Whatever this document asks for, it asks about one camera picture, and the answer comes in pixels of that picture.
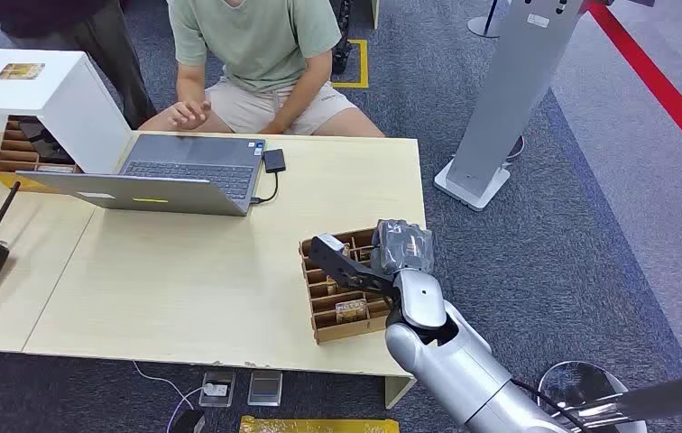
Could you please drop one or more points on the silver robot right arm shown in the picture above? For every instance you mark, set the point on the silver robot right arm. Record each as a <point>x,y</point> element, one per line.
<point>466,370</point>

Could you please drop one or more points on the brown patterned card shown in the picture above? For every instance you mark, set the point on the brown patterned card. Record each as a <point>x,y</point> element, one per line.
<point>350,310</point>
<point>20,71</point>

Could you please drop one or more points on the cardboard card organizer box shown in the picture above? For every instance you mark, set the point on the cardboard card organizer box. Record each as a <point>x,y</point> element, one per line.
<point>332,326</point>

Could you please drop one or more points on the person's right hand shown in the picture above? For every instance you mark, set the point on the person's right hand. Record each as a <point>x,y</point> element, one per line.
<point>188,113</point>

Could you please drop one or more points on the standing person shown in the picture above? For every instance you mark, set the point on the standing person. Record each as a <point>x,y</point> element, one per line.
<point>102,54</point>

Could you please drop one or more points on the black usb hub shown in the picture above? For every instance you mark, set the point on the black usb hub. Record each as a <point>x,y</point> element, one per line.
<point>274,160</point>

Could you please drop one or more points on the grey laptop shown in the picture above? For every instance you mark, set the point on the grey laptop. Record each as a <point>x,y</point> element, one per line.
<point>185,173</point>

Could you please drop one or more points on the black tripod stand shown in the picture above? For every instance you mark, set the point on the black tripod stand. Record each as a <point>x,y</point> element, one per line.
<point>342,42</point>

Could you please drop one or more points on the closed floor socket plate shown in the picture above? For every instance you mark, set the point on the closed floor socket plate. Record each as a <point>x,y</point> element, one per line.
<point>265,388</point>

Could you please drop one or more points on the grey kiosk stand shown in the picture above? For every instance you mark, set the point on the grey kiosk stand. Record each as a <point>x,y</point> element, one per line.
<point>508,101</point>

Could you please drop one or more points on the yellow patterned sheet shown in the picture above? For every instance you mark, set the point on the yellow patterned sheet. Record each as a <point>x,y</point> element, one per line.
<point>317,425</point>

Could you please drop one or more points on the floor socket plate with plug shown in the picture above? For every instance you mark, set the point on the floor socket plate with plug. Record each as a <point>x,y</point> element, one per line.
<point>217,389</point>

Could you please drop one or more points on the stanchion pole base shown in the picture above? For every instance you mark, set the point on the stanchion pole base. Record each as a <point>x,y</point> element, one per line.
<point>487,24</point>

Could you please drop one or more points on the black power plug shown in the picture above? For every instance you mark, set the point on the black power plug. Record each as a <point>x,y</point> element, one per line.
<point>188,422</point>

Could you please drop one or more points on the round metal base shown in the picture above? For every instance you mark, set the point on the round metal base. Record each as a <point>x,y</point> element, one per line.
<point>574,382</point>

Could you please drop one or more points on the white box stand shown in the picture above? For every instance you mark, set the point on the white box stand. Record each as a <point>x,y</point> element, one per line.
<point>72,101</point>

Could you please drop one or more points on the cardboard organizer with black items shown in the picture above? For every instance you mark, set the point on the cardboard organizer with black items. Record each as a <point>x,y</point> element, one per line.
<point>15,152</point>

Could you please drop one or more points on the red barrier tape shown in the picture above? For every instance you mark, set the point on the red barrier tape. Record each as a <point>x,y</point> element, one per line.
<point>664,89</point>

